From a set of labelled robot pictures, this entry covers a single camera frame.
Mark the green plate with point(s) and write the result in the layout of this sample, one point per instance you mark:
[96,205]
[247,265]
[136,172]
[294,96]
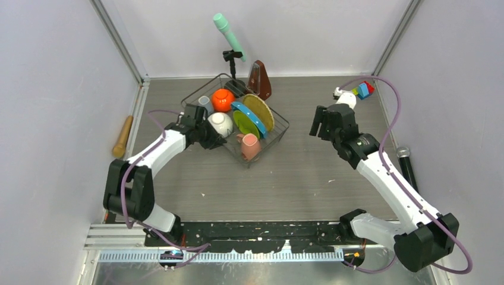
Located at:
[245,124]

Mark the black wire dish rack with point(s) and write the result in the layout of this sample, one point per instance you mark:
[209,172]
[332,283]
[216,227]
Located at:
[281,124]

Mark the white bowl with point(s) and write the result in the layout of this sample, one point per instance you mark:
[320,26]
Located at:
[222,123]

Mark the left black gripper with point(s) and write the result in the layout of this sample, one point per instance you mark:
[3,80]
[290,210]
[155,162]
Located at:
[216,139]

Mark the pink ceramic mug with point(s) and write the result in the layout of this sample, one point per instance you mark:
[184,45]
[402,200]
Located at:
[250,146]

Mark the mint green microphone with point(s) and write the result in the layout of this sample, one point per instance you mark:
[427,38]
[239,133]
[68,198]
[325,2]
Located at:
[223,25]

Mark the grey mug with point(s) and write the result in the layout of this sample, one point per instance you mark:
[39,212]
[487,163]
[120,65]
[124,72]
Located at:
[205,102]

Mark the colourful toy blocks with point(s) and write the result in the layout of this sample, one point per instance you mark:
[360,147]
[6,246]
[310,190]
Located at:
[363,90]

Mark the brown wooden metronome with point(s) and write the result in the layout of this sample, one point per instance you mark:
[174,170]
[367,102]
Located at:
[258,80]

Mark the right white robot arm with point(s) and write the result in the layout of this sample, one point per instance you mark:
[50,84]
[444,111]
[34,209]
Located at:
[423,235]

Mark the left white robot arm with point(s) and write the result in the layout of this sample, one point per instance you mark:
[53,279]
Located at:
[129,189]

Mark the woven bamboo coaster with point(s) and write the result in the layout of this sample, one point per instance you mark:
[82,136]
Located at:
[261,109]

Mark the orange bowl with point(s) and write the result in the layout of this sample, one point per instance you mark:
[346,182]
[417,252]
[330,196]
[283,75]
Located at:
[222,99]

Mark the black handheld microphone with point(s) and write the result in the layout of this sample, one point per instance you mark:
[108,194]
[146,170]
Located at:
[403,155]

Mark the black microphone stand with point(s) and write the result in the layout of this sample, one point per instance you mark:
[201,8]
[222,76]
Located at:
[233,74]

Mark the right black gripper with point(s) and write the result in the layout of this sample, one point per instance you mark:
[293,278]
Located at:
[320,114]

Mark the wooden rolling pin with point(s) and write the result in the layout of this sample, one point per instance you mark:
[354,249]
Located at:
[120,146]

